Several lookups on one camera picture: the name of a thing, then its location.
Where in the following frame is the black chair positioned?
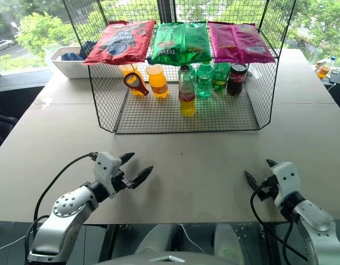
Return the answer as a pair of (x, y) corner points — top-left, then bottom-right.
(0, 106), (20, 157)

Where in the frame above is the grey robot torso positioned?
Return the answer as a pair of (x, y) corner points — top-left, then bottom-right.
(94, 248), (244, 265)

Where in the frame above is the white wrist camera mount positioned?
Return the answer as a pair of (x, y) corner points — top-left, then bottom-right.
(92, 151), (124, 199)
(270, 162), (298, 207)

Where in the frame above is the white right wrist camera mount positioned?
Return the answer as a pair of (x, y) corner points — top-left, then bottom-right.
(270, 162), (298, 207)

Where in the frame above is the dark cola plastic bottle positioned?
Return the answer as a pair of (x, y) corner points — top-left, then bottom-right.
(226, 62), (248, 97)

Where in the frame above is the small orange bottle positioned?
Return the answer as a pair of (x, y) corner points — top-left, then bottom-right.
(315, 56), (333, 81)

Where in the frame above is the red chips bag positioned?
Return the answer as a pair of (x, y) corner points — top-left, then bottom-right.
(82, 19), (157, 66)

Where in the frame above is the yellow soda bottle red label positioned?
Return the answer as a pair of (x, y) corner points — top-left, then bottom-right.
(178, 65), (197, 118)

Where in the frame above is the green soda plastic bottle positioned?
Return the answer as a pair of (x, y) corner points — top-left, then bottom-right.
(195, 62), (214, 99)
(212, 62), (232, 93)

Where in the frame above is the pink chips bag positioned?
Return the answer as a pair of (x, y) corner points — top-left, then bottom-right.
(207, 21), (276, 65)

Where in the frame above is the white plastic bin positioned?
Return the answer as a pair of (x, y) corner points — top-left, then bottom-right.
(50, 45), (91, 80)

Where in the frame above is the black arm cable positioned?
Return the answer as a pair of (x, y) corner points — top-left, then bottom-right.
(249, 183), (310, 262)
(24, 151), (100, 255)

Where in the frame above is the thin white cable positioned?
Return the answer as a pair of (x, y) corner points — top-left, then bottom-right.
(178, 222), (198, 250)

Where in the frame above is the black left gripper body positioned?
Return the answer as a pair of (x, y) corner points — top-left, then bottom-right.
(111, 169), (134, 194)

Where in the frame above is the black wire mesh rack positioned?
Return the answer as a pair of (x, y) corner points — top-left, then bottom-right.
(62, 0), (298, 135)

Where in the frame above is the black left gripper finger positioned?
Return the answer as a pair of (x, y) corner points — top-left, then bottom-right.
(130, 165), (154, 190)
(118, 152), (136, 170)

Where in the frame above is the white car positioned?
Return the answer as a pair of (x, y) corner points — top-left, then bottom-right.
(0, 39), (15, 54)

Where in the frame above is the blue cloth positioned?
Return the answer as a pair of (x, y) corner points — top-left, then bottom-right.
(61, 41), (98, 62)

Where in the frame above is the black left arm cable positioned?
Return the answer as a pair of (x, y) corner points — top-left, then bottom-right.
(24, 151), (100, 255)

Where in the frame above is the green chips bag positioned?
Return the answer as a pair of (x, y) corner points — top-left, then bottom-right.
(150, 22), (212, 67)

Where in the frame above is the orange soda plastic bottle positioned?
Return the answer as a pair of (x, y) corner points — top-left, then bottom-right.
(119, 63), (146, 98)
(145, 63), (170, 100)

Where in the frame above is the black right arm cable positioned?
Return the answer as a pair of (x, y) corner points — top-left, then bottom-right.
(249, 183), (310, 262)

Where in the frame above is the grey rounded shape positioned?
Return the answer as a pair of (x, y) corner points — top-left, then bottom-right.
(133, 222), (182, 256)
(213, 222), (245, 258)

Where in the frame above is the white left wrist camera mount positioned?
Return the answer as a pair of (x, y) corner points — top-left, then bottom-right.
(92, 151), (124, 199)

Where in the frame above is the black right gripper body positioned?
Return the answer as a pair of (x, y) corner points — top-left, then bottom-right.
(258, 173), (280, 202)

